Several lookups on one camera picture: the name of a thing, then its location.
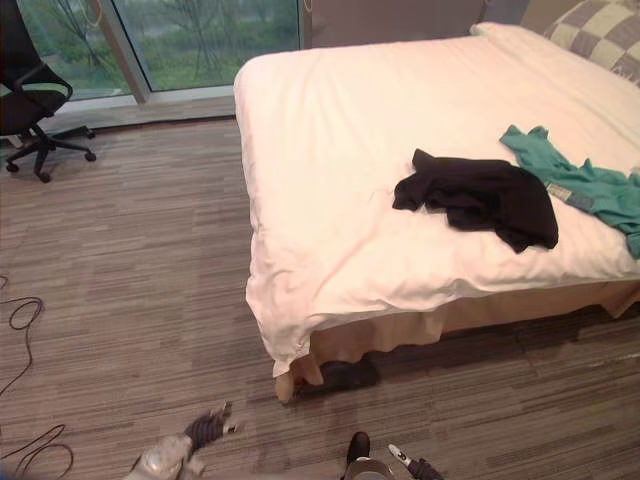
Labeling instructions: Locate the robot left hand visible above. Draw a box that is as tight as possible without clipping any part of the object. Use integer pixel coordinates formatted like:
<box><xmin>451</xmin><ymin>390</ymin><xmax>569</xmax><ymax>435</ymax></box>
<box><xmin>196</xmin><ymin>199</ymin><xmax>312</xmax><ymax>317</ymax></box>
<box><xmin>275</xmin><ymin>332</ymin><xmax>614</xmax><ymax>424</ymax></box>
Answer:
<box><xmin>183</xmin><ymin>399</ymin><xmax>242</xmax><ymax>448</ymax></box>

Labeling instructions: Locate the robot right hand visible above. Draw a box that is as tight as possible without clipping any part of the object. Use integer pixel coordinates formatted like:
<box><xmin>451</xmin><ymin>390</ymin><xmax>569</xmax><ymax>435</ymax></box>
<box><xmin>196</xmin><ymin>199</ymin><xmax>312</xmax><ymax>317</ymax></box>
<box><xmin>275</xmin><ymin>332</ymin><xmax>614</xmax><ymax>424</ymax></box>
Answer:
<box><xmin>387</xmin><ymin>443</ymin><xmax>442</xmax><ymax>480</ymax></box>

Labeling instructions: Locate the beige bed base skirt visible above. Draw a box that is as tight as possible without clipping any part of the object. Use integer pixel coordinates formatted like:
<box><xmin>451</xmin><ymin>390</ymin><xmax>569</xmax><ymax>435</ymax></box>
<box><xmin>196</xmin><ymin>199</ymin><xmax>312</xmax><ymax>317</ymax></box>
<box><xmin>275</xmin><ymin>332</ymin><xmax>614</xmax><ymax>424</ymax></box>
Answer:
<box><xmin>274</xmin><ymin>279</ymin><xmax>640</xmax><ymax>404</ymax></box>

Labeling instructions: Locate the robot silver leg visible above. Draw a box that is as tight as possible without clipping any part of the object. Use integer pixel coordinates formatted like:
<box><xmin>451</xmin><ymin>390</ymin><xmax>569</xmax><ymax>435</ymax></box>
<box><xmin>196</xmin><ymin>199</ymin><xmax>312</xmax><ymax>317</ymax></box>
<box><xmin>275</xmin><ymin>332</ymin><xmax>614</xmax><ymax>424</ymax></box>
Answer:
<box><xmin>343</xmin><ymin>458</ymin><xmax>397</xmax><ymax>480</ymax></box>

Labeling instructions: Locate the robot dark foot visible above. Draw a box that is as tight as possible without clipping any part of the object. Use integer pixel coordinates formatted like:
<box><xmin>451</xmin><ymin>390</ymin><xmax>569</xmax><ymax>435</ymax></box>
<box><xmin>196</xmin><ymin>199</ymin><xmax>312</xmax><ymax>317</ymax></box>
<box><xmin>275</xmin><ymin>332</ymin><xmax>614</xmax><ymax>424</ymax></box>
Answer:
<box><xmin>345</xmin><ymin>431</ymin><xmax>372</xmax><ymax>464</ymax></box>

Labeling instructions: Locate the black garment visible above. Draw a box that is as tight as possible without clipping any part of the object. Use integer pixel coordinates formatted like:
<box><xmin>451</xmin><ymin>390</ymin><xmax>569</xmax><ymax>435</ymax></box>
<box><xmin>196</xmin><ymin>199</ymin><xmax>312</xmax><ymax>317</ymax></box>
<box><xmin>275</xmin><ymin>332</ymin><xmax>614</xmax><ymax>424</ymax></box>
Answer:
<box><xmin>391</xmin><ymin>148</ymin><xmax>560</xmax><ymax>254</ymax></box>

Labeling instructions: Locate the white duvet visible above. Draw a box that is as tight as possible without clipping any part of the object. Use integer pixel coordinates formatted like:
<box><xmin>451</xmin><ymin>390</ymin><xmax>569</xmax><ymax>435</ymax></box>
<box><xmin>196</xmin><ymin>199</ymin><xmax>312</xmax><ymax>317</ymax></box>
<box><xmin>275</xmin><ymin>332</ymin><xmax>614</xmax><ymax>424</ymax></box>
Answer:
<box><xmin>233</xmin><ymin>21</ymin><xmax>640</xmax><ymax>378</ymax></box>

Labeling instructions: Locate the teal green garment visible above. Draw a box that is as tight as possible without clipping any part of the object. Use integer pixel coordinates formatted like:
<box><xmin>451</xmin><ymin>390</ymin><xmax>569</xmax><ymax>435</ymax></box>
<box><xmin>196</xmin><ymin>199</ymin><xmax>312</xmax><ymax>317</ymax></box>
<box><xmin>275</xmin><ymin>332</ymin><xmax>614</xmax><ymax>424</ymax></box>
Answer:
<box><xmin>499</xmin><ymin>124</ymin><xmax>640</xmax><ymax>260</ymax></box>

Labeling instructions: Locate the black office chair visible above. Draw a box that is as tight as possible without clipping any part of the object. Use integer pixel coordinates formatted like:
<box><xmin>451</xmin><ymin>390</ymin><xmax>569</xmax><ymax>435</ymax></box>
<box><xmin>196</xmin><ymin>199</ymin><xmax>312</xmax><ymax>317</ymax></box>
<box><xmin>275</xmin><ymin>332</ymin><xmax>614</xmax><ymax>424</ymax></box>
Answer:
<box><xmin>0</xmin><ymin>0</ymin><xmax>98</xmax><ymax>184</ymax></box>

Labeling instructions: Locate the grey cream checkered pillow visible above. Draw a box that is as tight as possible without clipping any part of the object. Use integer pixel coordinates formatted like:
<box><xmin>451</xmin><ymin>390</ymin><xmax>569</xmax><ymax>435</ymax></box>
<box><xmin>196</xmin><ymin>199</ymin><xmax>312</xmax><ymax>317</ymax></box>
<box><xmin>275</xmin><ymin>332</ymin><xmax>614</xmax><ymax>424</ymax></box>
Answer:
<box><xmin>543</xmin><ymin>0</ymin><xmax>640</xmax><ymax>84</ymax></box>

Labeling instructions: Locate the beige headboard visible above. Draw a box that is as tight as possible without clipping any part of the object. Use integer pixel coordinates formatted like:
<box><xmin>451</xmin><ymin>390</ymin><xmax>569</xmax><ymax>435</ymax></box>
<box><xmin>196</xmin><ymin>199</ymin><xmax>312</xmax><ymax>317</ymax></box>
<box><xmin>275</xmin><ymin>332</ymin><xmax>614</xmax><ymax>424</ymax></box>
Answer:
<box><xmin>519</xmin><ymin>0</ymin><xmax>587</xmax><ymax>27</ymax></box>

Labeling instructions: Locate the black floor cable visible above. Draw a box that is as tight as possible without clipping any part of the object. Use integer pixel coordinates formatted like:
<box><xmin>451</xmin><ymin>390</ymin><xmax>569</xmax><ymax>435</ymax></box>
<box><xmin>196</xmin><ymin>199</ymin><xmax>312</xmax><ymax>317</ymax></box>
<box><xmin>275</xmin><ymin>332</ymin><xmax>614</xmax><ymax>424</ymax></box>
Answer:
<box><xmin>0</xmin><ymin>424</ymin><xmax>75</xmax><ymax>480</ymax></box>
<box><xmin>0</xmin><ymin>296</ymin><xmax>47</xmax><ymax>397</ymax></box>

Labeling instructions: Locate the silver window frame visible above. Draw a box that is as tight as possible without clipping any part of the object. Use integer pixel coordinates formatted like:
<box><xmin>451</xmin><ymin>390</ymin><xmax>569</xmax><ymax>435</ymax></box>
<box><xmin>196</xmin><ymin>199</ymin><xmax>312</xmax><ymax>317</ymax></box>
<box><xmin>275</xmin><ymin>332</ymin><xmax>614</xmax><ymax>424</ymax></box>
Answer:
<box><xmin>64</xmin><ymin>0</ymin><xmax>241</xmax><ymax>106</ymax></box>

